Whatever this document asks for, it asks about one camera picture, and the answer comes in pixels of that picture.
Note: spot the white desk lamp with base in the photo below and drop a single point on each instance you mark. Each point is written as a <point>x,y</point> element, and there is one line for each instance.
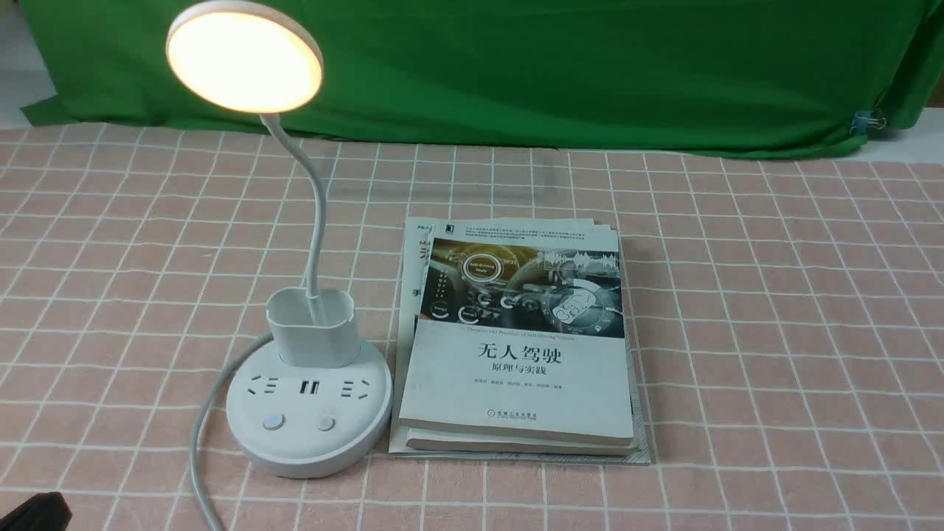
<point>312,397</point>

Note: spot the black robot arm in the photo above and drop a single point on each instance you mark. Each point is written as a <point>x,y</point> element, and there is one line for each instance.
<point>42,511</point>

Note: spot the top book autonomous driving cover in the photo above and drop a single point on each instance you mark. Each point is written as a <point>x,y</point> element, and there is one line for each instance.
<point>516,369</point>

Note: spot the bottom book grey cover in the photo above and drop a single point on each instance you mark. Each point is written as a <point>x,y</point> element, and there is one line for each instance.
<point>475,448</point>

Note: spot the pink checkered tablecloth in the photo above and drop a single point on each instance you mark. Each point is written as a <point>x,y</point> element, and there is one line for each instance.
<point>785,320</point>

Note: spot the green backdrop cloth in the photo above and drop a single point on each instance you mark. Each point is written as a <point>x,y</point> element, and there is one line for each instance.
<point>768,80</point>

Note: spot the blue binder clip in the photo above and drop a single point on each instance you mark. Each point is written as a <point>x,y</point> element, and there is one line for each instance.
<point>867,120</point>

